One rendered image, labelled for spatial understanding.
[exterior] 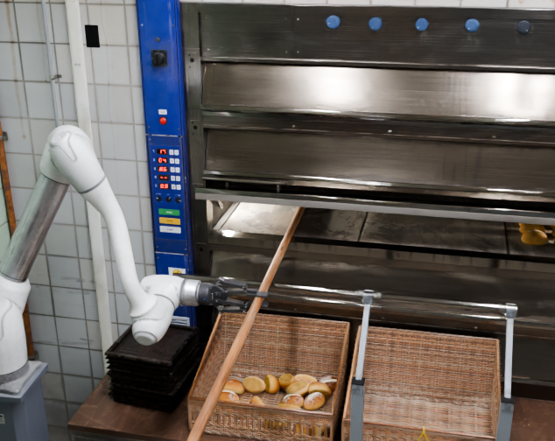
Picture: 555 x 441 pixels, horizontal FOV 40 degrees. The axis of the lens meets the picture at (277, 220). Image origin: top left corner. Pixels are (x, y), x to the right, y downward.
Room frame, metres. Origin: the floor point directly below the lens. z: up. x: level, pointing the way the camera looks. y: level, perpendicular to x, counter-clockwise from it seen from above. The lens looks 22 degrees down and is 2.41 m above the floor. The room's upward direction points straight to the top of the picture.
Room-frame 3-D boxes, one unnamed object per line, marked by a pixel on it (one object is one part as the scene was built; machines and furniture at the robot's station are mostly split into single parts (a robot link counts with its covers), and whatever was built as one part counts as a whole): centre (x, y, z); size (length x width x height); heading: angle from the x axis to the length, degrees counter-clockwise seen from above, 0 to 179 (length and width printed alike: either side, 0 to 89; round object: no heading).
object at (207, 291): (2.34, 0.22, 1.20); 0.09 x 0.07 x 0.08; 78
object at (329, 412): (2.58, 0.03, 0.72); 0.56 x 0.49 x 0.28; 78
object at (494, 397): (2.44, -0.54, 0.72); 0.56 x 0.49 x 0.28; 77
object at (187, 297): (2.36, 0.29, 1.20); 0.09 x 0.06 x 0.09; 168
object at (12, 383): (2.13, 0.90, 1.03); 0.22 x 0.18 x 0.06; 171
